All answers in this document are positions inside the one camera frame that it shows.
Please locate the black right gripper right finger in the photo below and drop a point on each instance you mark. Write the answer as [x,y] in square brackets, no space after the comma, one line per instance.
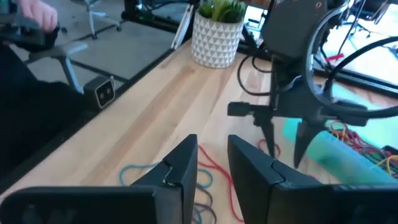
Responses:
[311,205]

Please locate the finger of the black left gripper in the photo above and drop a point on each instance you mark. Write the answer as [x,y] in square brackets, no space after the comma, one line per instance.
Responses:
[308,137]
[245,109]

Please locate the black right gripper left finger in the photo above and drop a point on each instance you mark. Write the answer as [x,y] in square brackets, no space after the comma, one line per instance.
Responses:
[93,205]

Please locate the red rubber band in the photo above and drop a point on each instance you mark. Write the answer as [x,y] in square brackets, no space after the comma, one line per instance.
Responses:
[230,183]
[278,151]
[354,140]

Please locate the translucent green plastic bin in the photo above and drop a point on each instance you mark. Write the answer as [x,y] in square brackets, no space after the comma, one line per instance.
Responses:
[342,158]

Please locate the dark grey rubber band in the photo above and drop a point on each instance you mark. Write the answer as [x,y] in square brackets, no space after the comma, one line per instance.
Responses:
[214,211]

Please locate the red tag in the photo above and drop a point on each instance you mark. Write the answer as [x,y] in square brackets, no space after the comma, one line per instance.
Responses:
[335,57]

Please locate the potted green succulent plant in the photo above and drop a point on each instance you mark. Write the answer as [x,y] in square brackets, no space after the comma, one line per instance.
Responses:
[214,46]

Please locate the white flat bar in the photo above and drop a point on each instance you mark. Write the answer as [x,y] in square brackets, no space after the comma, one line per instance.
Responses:
[183,28]

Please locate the person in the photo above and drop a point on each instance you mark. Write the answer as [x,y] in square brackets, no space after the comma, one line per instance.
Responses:
[31,118]

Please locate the grey office chair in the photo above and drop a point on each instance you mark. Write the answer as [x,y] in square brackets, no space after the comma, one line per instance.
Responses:
[62,51]
[93,12]

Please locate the person's hand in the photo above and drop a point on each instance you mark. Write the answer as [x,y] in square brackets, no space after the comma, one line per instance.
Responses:
[40,14]

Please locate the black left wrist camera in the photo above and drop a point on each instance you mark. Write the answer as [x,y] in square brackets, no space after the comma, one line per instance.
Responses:
[292,28]

